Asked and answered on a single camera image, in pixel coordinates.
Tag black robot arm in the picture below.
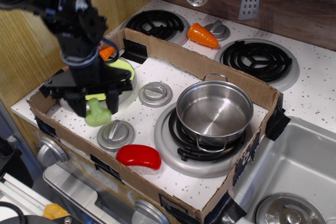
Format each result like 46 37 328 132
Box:
1 0 132 117

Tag orange toy carrot with stem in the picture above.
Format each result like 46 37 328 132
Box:
99 46 115 61

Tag black cable lower left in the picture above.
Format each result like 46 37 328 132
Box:
0 201 27 224

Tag yellow crumpled object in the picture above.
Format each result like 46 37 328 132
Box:
42 204 69 220

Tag silver oven knob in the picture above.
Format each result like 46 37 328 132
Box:
37 136 69 167
131 199 170 224

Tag black burner front right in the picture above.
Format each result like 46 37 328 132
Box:
154 101 253 179

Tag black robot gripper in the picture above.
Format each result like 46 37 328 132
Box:
43 57 133 118

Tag silver stove knob centre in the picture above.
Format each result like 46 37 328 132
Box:
139 82 173 108

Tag silver stove knob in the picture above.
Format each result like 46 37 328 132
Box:
204 20 230 42
97 120 135 152
139 82 173 108

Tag black burner back right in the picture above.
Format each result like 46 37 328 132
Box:
214 39 300 92

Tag silver oven knob right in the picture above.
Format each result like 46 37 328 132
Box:
131 199 170 224

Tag silver sink drain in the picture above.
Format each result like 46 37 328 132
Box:
254 193 327 224

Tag silver stove knob front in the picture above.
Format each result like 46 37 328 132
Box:
97 120 135 152

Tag black burner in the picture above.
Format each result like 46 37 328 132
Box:
214 39 300 92
122 10 190 46
154 101 253 179

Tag red toy sushi piece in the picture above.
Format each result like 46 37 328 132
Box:
115 144 162 174

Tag small stainless steel pot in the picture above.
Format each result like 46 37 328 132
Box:
175 73 254 153

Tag grey toy sink basin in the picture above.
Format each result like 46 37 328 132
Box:
233 118 335 223

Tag black burner back left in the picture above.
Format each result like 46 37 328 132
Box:
122 10 190 46

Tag silver stove knob back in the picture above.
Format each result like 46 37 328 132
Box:
204 20 230 42

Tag green toy broccoli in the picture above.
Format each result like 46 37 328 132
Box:
85 98 111 127

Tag hanging metal spatula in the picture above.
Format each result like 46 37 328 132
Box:
238 0 260 20

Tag silver oven knob left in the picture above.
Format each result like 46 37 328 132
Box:
37 136 69 167

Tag grey oven door handle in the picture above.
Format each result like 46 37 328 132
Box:
43 165 133 223

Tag light green toy plate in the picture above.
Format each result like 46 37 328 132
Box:
85 59 136 103

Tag brown cardboard fence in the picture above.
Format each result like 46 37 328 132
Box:
28 28 282 223

